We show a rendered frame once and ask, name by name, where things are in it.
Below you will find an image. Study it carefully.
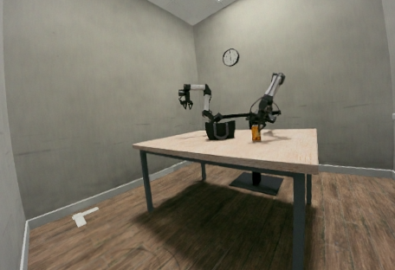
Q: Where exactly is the black fabric bag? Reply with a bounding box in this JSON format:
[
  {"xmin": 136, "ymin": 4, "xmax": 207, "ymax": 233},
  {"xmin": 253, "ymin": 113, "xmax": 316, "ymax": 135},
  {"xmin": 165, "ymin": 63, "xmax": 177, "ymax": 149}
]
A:
[{"xmin": 205, "ymin": 120, "xmax": 236, "ymax": 140}]

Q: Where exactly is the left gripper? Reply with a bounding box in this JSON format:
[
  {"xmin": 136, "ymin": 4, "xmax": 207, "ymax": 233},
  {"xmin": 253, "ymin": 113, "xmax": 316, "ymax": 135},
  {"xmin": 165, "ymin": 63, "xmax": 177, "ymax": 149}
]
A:
[{"xmin": 247, "ymin": 112, "xmax": 267, "ymax": 132}]

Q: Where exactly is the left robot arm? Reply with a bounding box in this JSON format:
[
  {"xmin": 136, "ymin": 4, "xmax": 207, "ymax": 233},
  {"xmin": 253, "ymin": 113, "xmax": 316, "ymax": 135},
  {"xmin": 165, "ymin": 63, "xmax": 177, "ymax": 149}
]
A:
[{"xmin": 254, "ymin": 73, "xmax": 285, "ymax": 122}]

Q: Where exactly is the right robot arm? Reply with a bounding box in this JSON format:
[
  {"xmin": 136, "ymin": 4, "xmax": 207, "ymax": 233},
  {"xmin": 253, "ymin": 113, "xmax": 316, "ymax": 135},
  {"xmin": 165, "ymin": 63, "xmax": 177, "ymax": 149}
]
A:
[{"xmin": 178, "ymin": 84, "xmax": 220, "ymax": 123}]

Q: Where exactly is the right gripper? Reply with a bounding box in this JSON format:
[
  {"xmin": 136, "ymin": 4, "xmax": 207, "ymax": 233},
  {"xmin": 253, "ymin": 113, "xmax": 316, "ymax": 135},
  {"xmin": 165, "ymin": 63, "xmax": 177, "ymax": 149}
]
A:
[{"xmin": 180, "ymin": 96, "xmax": 193, "ymax": 110}]

